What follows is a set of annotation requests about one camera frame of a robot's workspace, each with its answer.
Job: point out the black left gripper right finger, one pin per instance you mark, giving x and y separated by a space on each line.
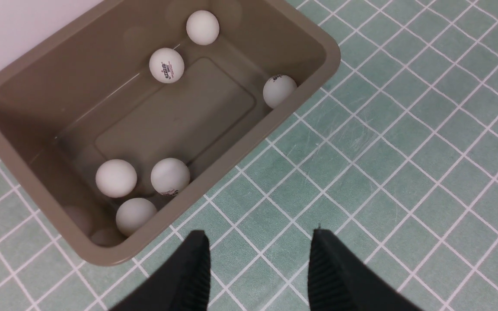
339 281

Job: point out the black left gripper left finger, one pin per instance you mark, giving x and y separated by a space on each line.
182 283

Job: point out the white ping-pong ball with mark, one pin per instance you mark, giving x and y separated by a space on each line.
277 89

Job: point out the white ping-pong ball with logo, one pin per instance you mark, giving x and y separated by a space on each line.
166 65

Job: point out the green checkered tablecloth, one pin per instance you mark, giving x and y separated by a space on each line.
397 154

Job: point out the olive green plastic bin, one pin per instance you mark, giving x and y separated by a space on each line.
86 95

